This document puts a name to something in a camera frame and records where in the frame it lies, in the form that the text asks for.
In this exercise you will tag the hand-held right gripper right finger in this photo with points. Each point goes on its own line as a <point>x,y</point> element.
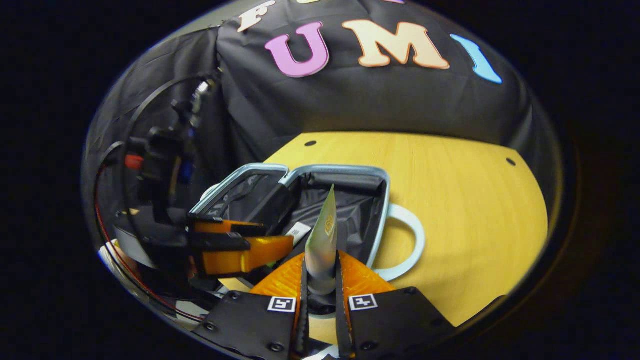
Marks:
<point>342,330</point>

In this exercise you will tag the pale green skin care sachet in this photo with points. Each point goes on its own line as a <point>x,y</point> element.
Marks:
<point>322,250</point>

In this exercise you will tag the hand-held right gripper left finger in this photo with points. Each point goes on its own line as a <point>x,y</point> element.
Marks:
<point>303,330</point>

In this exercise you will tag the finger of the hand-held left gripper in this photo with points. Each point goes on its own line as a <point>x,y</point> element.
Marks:
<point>250,252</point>
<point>215,227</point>

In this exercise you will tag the black backdrop cloth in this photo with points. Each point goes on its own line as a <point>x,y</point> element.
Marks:
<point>375,100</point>

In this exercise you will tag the white skin care sachet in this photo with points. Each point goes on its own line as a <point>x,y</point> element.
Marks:
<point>298,232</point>

